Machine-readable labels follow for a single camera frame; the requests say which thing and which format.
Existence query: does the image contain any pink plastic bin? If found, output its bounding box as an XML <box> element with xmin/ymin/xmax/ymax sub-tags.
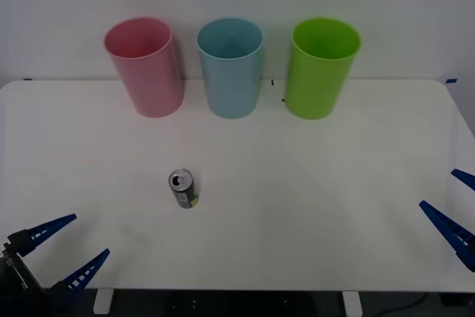
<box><xmin>103</xmin><ymin>16</ymin><xmax>186</xmax><ymax>119</ymax></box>

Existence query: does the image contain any pale blue plastic bin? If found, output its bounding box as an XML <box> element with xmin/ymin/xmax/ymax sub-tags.
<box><xmin>196</xmin><ymin>17</ymin><xmax>265</xmax><ymax>120</ymax></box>

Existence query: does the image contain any green plastic bin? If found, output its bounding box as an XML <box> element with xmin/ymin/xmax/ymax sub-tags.
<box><xmin>284</xmin><ymin>16</ymin><xmax>362</xmax><ymax>120</ymax></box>

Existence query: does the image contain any white table leg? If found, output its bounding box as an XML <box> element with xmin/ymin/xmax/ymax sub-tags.
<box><xmin>341</xmin><ymin>290</ymin><xmax>363</xmax><ymax>317</ymax></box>
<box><xmin>93</xmin><ymin>290</ymin><xmax>114</xmax><ymax>315</ymax></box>

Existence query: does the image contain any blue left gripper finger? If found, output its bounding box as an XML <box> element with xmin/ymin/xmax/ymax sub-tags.
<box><xmin>7</xmin><ymin>213</ymin><xmax>77</xmax><ymax>258</ymax></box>
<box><xmin>50</xmin><ymin>248</ymin><xmax>111</xmax><ymax>309</ymax></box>

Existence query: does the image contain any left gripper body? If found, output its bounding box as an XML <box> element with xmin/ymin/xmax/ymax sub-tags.
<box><xmin>0</xmin><ymin>241</ymin><xmax>56</xmax><ymax>317</ymax></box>

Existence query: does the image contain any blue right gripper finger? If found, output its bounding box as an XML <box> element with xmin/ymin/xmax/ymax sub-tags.
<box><xmin>419</xmin><ymin>200</ymin><xmax>475</xmax><ymax>272</ymax></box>
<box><xmin>451</xmin><ymin>169</ymin><xmax>475</xmax><ymax>191</ymax></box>

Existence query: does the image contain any black drink can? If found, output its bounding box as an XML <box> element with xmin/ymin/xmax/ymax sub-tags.
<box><xmin>168</xmin><ymin>168</ymin><xmax>200</xmax><ymax>209</ymax></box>

